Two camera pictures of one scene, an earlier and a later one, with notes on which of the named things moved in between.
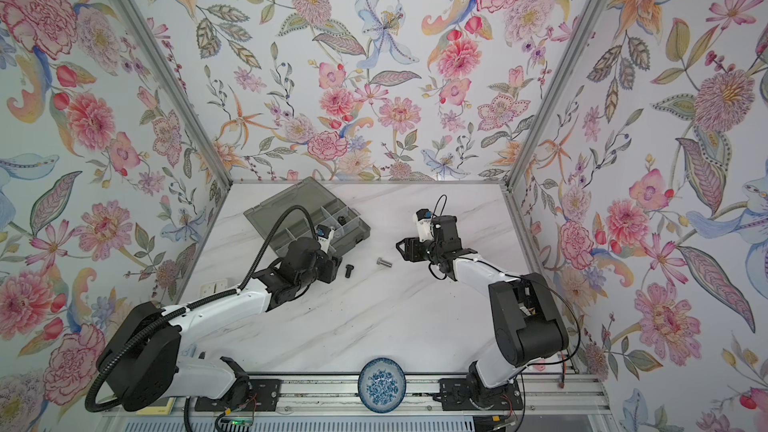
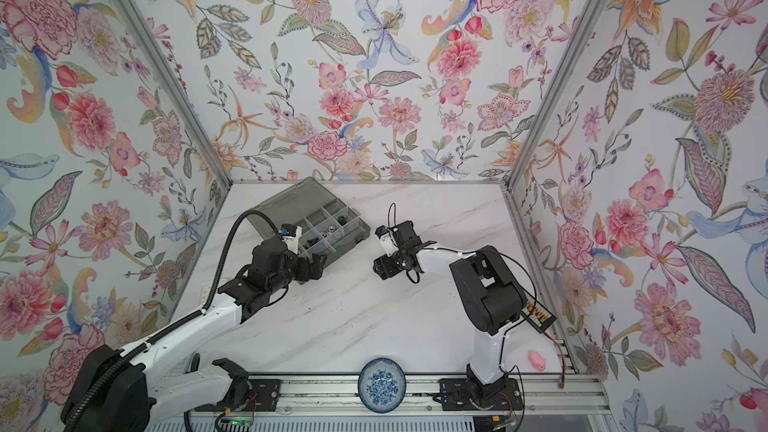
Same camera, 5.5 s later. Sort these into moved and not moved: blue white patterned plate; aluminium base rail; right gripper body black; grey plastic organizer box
Moved: right gripper body black
Not moved: aluminium base rail; grey plastic organizer box; blue white patterned plate
